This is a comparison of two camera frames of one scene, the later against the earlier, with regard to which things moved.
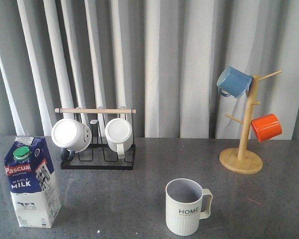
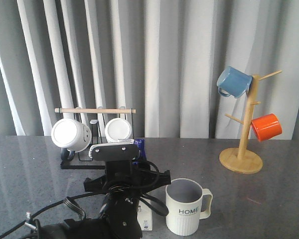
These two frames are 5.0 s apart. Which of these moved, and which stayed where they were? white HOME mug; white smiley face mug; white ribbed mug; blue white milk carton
Moved: blue white milk carton
Stayed: white smiley face mug; white ribbed mug; white HOME mug
